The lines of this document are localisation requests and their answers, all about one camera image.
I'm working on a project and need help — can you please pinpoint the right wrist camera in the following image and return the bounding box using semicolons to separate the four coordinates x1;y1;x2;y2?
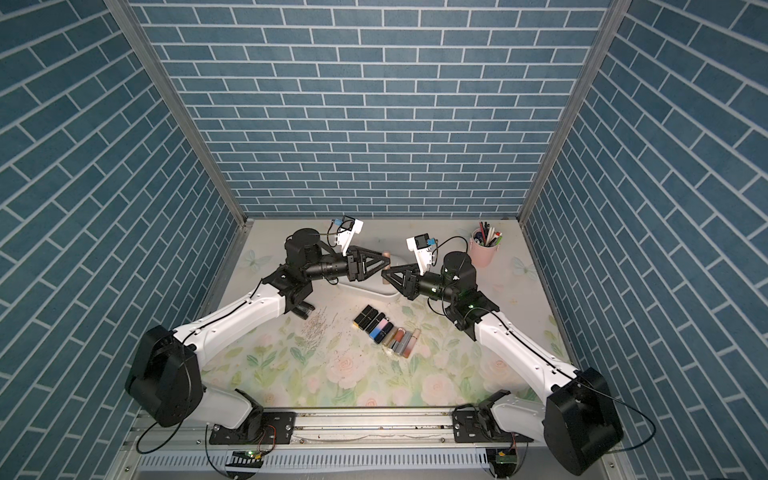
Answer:
406;233;437;275

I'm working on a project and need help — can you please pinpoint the gold lipstick tube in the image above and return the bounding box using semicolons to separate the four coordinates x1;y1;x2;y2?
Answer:
382;327;401;348

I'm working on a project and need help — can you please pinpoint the black silver-band lipstick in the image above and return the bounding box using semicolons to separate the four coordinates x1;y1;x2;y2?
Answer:
359;306;379;333

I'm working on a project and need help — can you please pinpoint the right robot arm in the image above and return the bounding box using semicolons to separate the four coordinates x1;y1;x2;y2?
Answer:
382;252;624;475

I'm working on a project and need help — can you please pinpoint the red lip gloss tube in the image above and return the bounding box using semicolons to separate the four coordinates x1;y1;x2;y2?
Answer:
390;327;407;353

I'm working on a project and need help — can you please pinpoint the white storage box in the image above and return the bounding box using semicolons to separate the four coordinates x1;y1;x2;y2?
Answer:
338;260;399;299

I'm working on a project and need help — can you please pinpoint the left green circuit board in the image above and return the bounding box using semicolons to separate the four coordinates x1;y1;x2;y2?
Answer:
225;450;264;469

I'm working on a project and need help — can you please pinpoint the pink metal pen bucket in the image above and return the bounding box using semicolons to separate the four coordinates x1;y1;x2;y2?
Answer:
468;239;498;269

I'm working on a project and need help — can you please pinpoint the black round lipstick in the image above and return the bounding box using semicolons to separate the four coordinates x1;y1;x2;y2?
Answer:
375;322;394;344

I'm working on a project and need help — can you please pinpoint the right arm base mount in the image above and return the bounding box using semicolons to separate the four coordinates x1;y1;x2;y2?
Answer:
451;404;494;443

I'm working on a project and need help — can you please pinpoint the right green circuit board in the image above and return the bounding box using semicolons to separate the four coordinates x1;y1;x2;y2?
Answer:
486;449;518;479

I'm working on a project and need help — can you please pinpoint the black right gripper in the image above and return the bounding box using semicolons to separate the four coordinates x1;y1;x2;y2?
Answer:
385;265;460;307

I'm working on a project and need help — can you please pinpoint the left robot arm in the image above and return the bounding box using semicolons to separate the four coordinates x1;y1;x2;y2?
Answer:
125;228;390;430

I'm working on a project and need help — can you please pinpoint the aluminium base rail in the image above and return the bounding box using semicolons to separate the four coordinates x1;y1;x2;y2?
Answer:
106;407;574;479

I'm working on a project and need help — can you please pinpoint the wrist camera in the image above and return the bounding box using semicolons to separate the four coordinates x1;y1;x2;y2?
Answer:
327;215;364;256
406;233;437;275

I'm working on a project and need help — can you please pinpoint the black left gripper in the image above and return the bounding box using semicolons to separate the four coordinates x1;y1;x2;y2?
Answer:
301;246;386;284

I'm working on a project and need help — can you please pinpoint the green circuit board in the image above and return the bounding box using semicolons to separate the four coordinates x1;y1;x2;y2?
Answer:
225;450;264;469
486;449;518;479

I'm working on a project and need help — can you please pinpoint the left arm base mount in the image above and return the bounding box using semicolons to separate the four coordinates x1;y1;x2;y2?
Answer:
208;411;297;446

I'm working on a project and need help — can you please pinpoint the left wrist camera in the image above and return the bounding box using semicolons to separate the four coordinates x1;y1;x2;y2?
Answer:
327;215;364;256

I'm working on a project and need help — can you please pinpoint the pink blue gradient lipstick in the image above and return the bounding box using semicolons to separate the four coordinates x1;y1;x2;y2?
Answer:
370;317;390;344

